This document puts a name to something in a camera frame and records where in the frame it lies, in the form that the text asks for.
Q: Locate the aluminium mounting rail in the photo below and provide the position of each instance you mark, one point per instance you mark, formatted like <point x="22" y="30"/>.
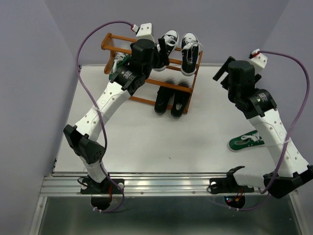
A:
<point x="136" y="184"/>

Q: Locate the black sneaker white laces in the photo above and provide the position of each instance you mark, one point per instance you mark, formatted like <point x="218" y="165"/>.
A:
<point x="171" y="38"/>

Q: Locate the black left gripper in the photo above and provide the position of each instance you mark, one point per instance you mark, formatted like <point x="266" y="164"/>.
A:
<point x="162" y="44"/>

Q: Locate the green sneaker white laces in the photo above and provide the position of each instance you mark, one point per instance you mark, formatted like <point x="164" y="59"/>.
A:
<point x="119" y="60"/>

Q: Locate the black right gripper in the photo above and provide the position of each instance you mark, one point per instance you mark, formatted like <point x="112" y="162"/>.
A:
<point x="226" y="68"/>

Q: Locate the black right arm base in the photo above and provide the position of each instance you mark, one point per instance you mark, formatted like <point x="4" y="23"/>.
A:
<point x="227" y="184"/>

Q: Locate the all black sneaker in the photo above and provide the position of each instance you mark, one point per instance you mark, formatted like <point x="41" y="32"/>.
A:
<point x="164" y="94"/>
<point x="180" y="102"/>

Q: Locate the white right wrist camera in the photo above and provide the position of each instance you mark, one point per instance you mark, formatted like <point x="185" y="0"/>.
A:
<point x="258" y="60"/>

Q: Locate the orange wooden shoe shelf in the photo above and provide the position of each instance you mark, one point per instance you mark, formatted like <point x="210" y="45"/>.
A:
<point x="171" y="77"/>

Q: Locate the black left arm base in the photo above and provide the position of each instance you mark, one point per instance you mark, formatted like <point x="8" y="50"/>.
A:
<point x="90" y="187"/>

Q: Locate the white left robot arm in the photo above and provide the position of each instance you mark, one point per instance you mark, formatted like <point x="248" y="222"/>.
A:
<point x="100" y="115"/>

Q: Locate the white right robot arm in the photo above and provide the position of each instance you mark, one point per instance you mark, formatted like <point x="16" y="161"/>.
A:
<point x="260" y="109"/>

